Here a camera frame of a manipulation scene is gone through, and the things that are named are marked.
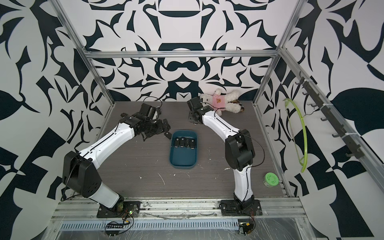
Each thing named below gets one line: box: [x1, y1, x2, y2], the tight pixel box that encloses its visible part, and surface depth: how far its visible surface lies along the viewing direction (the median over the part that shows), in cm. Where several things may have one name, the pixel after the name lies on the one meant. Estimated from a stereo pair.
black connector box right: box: [239, 222, 254, 234], surface depth 73 cm
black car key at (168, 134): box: [164, 131, 173, 140], surface depth 101 cm
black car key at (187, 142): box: [185, 137, 191, 148], surface depth 98 cm
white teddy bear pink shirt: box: [200, 88, 245, 117], surface depth 114 cm
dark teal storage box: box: [169, 130, 198, 169], surface depth 94 cm
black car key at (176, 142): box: [174, 137, 180, 148], surface depth 98 cm
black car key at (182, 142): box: [179, 137, 186, 148], surface depth 98 cm
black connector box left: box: [105, 223, 124, 236], surface depth 73 cm
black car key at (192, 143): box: [190, 138, 196, 150], surface depth 98 cm
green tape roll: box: [262, 172, 280, 188], surface depth 81 cm
